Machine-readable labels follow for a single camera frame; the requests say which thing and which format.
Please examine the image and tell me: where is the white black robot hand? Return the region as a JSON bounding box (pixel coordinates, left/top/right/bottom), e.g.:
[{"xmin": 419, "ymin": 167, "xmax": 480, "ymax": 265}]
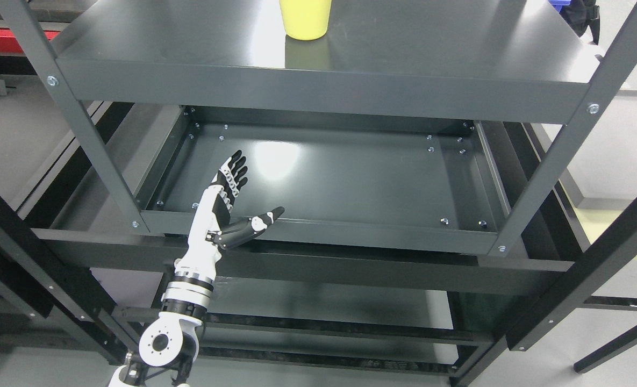
[{"xmin": 174, "ymin": 150, "xmax": 285, "ymax": 280}]

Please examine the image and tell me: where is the yellow plastic cup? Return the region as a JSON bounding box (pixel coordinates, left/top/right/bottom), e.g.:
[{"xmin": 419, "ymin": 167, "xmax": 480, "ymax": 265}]
[{"xmin": 279, "ymin": 1, "xmax": 332, "ymax": 41}]

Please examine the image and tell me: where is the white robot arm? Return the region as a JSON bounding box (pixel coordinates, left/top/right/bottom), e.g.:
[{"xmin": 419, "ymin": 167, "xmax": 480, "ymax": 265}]
[{"xmin": 108, "ymin": 270, "xmax": 213, "ymax": 386}]

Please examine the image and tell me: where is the black metal shelf rack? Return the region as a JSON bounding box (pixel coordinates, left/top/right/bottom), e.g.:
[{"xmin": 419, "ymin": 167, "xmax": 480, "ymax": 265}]
[{"xmin": 0, "ymin": 21, "xmax": 637, "ymax": 387}]

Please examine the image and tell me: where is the grey metal shelf unit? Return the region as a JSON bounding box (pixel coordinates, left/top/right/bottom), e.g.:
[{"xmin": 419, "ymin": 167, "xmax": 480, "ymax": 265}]
[{"xmin": 0, "ymin": 1, "xmax": 637, "ymax": 256}]

